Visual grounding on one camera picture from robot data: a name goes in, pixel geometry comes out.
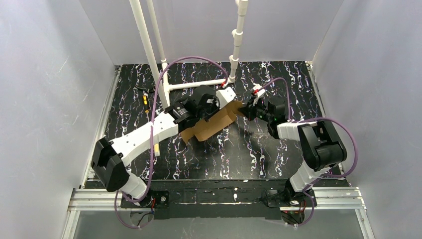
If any brown cardboard box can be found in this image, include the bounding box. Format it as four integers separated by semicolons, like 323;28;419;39
180;100;244;144

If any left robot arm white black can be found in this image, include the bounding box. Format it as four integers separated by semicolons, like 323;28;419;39
91;86;232;202

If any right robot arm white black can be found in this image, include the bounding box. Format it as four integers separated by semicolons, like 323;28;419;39
239;99;347;196

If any yellow black screwdriver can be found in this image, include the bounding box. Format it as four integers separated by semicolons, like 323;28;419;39
142;93;150;114

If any black small tool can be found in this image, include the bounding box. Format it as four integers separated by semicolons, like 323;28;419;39
135;85;155;94

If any white yellow marker pen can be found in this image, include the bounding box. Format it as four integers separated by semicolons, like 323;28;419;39
154;143;160;157

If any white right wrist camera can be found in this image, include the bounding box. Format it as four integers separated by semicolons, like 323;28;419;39
251;84;266;100

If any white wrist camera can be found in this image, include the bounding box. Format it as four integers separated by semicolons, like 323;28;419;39
215;87;236;109
251;84;266;100

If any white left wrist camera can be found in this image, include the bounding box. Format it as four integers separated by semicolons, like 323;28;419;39
215;87;236;109

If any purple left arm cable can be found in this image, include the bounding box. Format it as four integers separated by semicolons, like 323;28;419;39
113;56;230;230

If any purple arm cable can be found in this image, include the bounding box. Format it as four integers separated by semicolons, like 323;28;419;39
260;77;359;228
113;56;230;230

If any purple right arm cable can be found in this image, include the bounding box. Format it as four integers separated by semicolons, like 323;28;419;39
260;77;359;228

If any white PVC pipe frame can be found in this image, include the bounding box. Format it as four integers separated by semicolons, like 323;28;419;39
129;0;249;106

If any aluminium front rail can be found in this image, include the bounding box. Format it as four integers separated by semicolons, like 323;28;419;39
62;181;375;239

